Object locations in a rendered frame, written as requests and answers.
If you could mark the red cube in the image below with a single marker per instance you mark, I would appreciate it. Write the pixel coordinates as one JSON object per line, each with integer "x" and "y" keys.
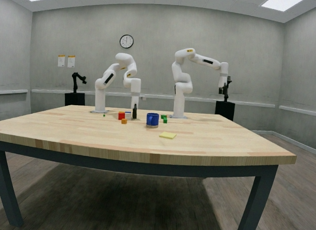
{"x": 121, "y": 116}

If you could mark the pale yellow square tile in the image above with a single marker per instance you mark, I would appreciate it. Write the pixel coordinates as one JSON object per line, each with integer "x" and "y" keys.
{"x": 168, "y": 135}

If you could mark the dark blue mug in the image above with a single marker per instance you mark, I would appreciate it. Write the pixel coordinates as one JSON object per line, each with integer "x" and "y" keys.
{"x": 152, "y": 120}

